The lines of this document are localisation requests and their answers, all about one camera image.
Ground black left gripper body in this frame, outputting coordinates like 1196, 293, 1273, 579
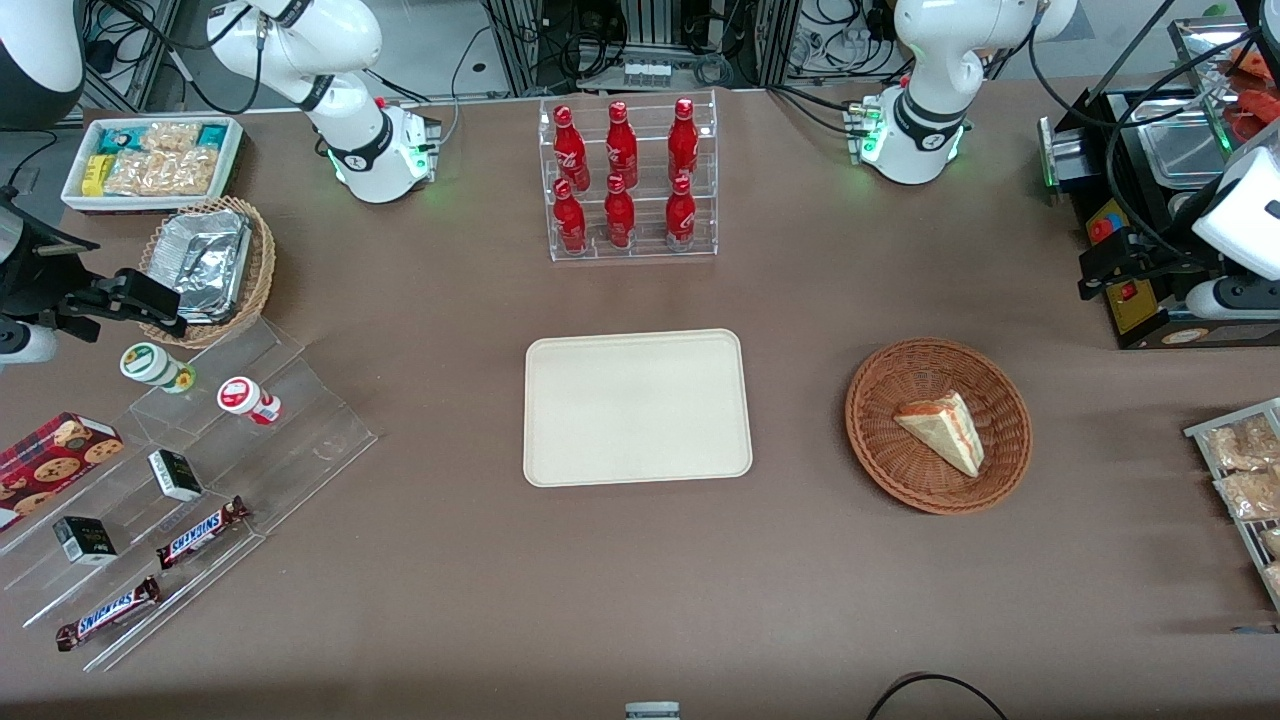
1140, 213, 1227, 292

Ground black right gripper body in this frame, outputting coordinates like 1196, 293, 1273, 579
0, 200, 102, 344

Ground triangle sandwich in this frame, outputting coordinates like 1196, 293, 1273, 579
893, 391, 986, 478

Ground oval tan wicker basket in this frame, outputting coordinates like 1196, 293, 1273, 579
138, 196, 277, 350

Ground tray of packaged snacks right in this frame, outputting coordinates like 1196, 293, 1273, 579
1184, 398, 1280, 613

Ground round brown wicker basket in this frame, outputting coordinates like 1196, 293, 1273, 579
845, 338, 1033, 516

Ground cream plastic tray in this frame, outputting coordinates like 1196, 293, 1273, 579
523, 328, 754, 489

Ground black food warmer machine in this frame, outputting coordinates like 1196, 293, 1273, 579
1038, 85, 1280, 351

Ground green lid yogurt cup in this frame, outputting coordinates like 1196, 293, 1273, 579
120, 342, 197, 394

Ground silver foil container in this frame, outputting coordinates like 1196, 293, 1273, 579
160, 209, 253, 326

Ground white snack bin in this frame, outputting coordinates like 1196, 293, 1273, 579
61, 116, 245, 215

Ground steel pan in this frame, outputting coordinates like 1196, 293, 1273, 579
1135, 100, 1237, 187

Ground clear cracker bag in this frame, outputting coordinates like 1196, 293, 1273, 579
104, 122, 221, 198

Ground red lid yogurt cup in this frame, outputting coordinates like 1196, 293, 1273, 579
217, 376, 283, 426

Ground red cookie box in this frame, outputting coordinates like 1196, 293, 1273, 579
0, 412, 125, 533

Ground small black box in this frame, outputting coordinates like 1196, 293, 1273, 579
148, 449, 204, 503
53, 516, 118, 566

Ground clear acrylic stepped display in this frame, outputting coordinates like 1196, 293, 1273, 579
0, 315, 379, 673

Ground clear fried snack bag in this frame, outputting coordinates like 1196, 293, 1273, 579
1203, 415, 1280, 472
1213, 468, 1280, 522

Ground snickers bar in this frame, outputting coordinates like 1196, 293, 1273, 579
156, 496, 251, 571
55, 577, 162, 652

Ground red cola bottle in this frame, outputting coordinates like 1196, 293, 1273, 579
553, 105, 592, 192
552, 178, 590, 255
605, 100, 640, 190
603, 173, 638, 250
667, 97, 701, 182
665, 174, 699, 252

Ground clear acrylic bottle rack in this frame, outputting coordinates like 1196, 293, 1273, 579
538, 90, 719, 263

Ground black cable loop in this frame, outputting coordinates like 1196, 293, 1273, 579
866, 673, 1011, 720

